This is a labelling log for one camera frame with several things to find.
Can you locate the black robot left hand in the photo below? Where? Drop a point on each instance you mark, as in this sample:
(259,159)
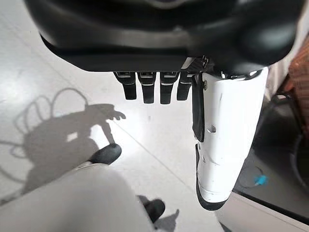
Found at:
(135,29)

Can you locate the black shoe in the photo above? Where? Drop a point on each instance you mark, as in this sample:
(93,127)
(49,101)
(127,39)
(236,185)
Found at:
(106,152)
(154,209)

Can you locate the white robot lower leg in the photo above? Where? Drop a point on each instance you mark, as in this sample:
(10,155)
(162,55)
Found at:
(229,125)

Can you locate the orange mesh basket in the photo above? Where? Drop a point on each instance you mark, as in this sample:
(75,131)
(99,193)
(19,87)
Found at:
(299,79)

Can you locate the grey trouser leg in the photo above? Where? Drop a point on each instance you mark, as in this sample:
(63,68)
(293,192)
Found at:
(72,200)

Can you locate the black base platform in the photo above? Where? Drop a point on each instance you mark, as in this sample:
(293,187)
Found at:
(272,157)

